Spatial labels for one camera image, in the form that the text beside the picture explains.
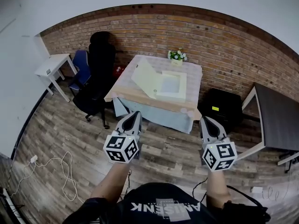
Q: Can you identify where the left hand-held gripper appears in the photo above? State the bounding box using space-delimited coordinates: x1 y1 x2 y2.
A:
103 112 142 164

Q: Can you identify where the dark desk with white frame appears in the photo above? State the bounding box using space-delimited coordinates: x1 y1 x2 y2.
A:
242 82 299 174

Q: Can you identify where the cream folder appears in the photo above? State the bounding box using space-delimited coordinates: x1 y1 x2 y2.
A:
130 56 188 104

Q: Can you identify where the red box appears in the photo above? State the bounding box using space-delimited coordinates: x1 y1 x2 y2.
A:
113 65 126 79

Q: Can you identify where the small white table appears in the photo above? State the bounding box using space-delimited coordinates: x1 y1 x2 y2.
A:
34 53 78 103

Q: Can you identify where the person's left forearm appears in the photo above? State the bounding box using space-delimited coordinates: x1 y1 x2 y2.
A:
90 162 130 204

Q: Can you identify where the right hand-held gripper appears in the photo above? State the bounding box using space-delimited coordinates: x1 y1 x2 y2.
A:
199 116 238 172

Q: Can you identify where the thick black cable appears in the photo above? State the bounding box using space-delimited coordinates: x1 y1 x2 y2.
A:
227 185 271 220

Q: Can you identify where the pale checked tablecloth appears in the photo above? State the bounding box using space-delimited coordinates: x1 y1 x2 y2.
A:
104 54 203 135

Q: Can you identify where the person's black t-shirt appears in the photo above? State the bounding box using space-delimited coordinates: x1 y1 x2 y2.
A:
67 182 271 224

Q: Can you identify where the thin black cable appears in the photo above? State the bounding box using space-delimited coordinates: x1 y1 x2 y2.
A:
192 177 209 196

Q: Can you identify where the blue chair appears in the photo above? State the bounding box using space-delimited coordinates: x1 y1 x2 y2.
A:
68 49 92 91

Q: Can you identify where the black floor stand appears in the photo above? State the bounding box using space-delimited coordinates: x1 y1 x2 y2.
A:
0 187 25 224

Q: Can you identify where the black office chair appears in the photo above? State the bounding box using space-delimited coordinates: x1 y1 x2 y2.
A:
72 31 117 129

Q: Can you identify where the black case with yellow label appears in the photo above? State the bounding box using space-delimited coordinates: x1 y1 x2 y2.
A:
198 87 244 133

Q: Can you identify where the white cable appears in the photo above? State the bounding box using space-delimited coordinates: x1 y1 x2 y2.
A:
9 151 84 203

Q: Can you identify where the person's right forearm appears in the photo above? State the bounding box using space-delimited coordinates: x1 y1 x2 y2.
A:
206 170 232 210

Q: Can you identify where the white potted flower plant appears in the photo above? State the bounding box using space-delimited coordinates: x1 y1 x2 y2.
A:
167 49 188 66

